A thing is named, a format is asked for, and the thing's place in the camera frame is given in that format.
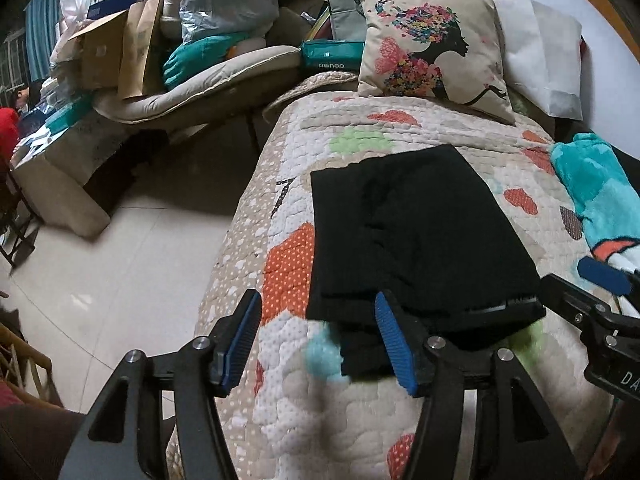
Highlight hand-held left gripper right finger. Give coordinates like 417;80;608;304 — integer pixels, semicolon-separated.
374;290;583;480

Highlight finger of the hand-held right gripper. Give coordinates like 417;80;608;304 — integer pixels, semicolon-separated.
576;256;640;307
539;273;632;335

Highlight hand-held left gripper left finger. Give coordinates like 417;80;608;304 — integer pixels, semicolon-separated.
57;287;263;480

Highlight black pants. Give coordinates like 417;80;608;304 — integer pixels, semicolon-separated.
305;144;548;378

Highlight quilted patchwork bedspread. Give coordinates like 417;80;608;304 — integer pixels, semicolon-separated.
165;72;640;480

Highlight teal cartoon fleece blanket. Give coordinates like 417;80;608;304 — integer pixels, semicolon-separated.
550;132;640;321

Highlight wicker chair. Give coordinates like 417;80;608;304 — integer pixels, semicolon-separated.
0;320;66;408

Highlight dark brown cloth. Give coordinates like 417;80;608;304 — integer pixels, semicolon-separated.
0;404;87;480

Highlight white paper bag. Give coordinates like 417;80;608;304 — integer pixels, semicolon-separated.
492;0;585;121

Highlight beige cloth-covered bench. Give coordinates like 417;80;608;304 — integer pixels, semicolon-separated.
10;105;166;238

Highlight beige padded seat cushion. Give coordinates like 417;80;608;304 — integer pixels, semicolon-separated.
92;45;303;126

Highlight black folding chair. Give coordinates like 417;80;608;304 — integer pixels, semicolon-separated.
0;155;42;271

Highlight floral silhouette print cushion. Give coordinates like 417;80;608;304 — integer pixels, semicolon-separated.
354;0;517;126

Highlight teal cloth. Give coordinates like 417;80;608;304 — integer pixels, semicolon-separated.
162;32;251;91

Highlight teal packet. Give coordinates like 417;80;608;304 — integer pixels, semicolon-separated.
300;40;366;72

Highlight brown paper bag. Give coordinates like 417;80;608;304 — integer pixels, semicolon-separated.
117;0;168;101

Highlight cardboard box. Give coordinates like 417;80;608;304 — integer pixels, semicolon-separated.
65;10;131;93

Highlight grey bag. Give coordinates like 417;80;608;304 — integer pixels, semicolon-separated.
327;0;368;41

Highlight clear plastic bag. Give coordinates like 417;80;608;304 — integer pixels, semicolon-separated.
177;0;281;43

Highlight blue box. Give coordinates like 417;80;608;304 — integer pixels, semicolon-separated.
87;0;148;21

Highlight blue curtain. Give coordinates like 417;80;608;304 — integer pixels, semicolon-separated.
25;0;66;83

